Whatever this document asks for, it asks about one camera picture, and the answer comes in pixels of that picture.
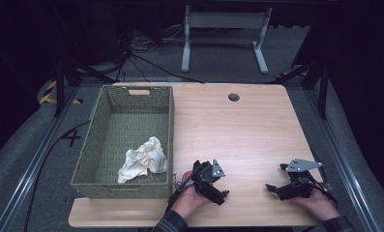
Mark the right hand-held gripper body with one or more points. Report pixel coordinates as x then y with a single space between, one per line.
297 190

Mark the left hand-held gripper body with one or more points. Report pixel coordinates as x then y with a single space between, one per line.
205 174

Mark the white cloth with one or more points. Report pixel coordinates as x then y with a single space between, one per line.
144 159

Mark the green woven basket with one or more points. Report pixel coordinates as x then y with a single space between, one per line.
128 135

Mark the person's left hand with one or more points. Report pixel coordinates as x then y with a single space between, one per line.
188 201

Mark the person's right hand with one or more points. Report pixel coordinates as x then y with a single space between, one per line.
320 206

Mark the grey tape piece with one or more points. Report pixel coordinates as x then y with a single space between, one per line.
328 186

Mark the round table grommet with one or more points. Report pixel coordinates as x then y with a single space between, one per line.
233 97

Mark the black metal stand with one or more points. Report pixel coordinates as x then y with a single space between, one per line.
60 87
323 93

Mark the yellow black hazard tape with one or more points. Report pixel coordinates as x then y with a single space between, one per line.
47 95

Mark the aluminium floor rail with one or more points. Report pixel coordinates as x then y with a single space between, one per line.
344 167
35 164

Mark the grey metal table frame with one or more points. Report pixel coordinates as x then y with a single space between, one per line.
225 20

